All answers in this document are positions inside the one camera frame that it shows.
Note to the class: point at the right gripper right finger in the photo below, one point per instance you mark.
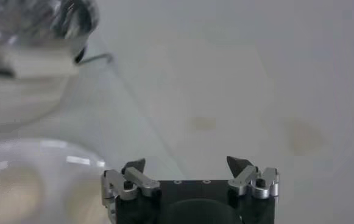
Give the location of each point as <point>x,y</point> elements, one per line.
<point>243,179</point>

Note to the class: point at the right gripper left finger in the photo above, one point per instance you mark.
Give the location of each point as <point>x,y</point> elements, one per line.
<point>140,181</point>

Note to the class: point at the white steamed baozi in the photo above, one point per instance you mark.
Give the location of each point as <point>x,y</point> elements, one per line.
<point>9,194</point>
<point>85,207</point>

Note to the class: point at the white round plate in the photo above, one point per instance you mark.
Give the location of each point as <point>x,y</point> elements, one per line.
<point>58,152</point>

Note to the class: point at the cream electric cooking pot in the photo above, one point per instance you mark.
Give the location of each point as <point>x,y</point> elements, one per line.
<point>27,91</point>

